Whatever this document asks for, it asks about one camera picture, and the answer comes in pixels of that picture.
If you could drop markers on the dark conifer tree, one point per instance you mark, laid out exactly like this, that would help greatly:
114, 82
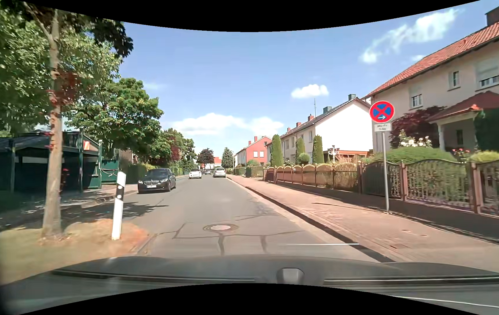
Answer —
227, 158

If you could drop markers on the tall conical evergreen bush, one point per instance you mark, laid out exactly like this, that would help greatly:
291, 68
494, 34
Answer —
299, 148
276, 151
318, 149

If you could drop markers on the silver car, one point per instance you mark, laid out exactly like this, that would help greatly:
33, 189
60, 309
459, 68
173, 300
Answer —
219, 172

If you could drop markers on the dark red leaved tree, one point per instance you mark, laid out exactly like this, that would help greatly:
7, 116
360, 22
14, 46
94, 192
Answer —
206, 155

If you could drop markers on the grey asphalt road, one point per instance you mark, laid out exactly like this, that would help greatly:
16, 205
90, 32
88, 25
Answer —
214, 201

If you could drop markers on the white car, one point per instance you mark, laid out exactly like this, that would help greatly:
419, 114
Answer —
195, 173

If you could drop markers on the row of trees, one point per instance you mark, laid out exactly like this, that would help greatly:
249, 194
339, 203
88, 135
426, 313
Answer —
175, 148

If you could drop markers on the black car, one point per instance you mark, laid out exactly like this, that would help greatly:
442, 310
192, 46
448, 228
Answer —
157, 180

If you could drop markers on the white house dark roof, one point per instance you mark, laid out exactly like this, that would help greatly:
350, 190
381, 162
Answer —
341, 127

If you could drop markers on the car's own bonnet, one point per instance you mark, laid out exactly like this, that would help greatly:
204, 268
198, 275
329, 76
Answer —
232, 269

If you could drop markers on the red brick pavement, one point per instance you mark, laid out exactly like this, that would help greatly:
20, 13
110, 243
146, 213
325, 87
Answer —
363, 223

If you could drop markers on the large green tree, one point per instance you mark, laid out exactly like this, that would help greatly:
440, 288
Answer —
118, 118

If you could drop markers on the round no stopping road sign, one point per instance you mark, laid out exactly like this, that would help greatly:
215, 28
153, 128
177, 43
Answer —
382, 112

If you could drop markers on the green gate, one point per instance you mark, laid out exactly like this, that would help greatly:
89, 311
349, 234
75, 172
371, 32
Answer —
109, 170

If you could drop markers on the green rounded hedge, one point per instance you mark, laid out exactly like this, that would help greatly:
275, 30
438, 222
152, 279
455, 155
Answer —
411, 155

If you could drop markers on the pavement with driveway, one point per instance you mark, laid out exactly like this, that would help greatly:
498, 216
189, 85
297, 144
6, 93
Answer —
87, 197

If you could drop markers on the dark red leaved bush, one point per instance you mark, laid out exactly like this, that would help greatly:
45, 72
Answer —
415, 127

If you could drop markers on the brown fence with posts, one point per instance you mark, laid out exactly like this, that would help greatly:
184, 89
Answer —
437, 181

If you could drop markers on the tall roadside tree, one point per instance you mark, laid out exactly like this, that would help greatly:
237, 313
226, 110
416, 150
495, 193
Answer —
52, 131

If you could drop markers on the dark green carport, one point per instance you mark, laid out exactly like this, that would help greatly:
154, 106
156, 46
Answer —
26, 162

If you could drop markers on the beige house red roof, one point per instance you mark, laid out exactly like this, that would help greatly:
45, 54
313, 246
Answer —
463, 83

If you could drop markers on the dry grass verge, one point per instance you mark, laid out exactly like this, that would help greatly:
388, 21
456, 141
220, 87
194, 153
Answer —
35, 251

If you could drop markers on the climbing green bush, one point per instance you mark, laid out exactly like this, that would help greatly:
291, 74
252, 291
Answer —
493, 130

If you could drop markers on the white black marker post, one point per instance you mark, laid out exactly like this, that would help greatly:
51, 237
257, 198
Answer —
118, 210

